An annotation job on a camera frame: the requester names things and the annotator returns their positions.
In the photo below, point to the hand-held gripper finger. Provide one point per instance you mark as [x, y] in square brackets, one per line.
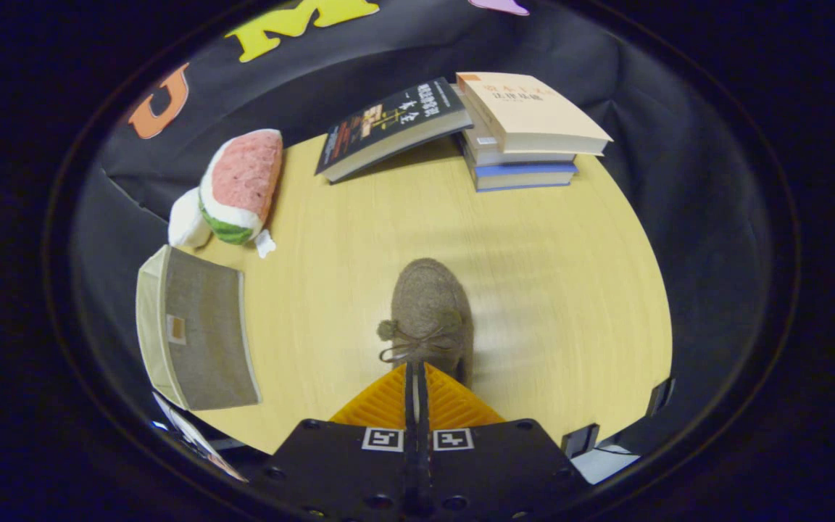
[410, 449]
[425, 449]

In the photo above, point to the brown felt shoe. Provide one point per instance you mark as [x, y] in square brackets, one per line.
[428, 297]

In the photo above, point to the cream fabric storage box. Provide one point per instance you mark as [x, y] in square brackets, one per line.
[204, 333]

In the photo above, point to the black rectangular block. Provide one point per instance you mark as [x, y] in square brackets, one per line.
[660, 395]
[580, 440]

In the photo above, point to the white board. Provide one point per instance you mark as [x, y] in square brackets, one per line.
[606, 465]

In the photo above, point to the white paper sheet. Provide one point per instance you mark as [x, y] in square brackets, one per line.
[185, 431]

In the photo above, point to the blue book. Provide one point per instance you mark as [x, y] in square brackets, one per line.
[522, 176]

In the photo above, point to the white book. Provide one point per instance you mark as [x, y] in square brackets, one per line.
[519, 157]

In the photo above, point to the white plush toy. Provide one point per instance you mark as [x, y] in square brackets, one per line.
[185, 221]

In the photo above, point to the watermelon slice plush toy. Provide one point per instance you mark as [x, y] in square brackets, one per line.
[243, 174]

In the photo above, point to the black book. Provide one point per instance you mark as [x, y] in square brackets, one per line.
[388, 123]

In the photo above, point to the beige book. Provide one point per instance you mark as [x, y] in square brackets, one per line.
[526, 109]

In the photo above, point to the black backdrop cloth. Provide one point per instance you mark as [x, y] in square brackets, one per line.
[678, 181]

